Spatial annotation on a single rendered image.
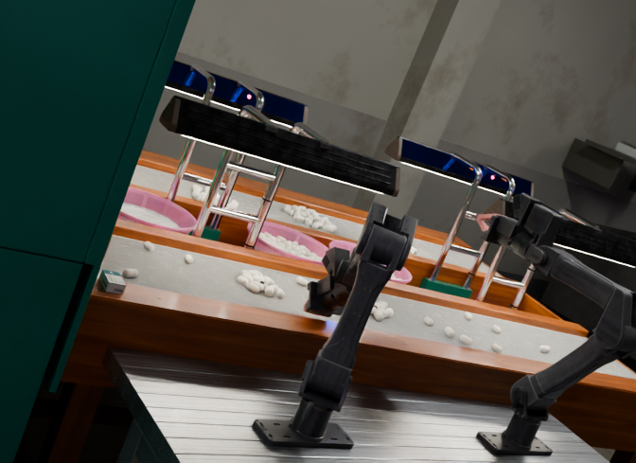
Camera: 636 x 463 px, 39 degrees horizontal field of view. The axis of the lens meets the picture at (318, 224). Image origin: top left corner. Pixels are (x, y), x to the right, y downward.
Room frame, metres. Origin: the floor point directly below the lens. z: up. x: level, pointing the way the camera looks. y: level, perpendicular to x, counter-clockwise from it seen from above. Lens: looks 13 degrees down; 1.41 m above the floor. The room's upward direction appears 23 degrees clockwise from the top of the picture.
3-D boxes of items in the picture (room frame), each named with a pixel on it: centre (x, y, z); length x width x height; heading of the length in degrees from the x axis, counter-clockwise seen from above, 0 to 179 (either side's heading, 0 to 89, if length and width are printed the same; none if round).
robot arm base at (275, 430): (1.53, -0.13, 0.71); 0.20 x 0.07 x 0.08; 128
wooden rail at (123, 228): (2.38, -0.18, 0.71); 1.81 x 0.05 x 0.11; 122
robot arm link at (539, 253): (2.03, -0.49, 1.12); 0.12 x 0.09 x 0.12; 38
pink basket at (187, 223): (2.20, 0.42, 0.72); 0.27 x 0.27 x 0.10
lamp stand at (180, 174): (2.46, 0.38, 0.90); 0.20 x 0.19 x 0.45; 122
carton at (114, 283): (1.61, 0.32, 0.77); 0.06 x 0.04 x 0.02; 32
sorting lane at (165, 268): (2.23, -0.27, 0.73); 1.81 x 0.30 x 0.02; 122
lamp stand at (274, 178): (2.12, 0.17, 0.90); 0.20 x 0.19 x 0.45; 122
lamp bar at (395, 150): (3.04, -0.39, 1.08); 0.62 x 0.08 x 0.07; 122
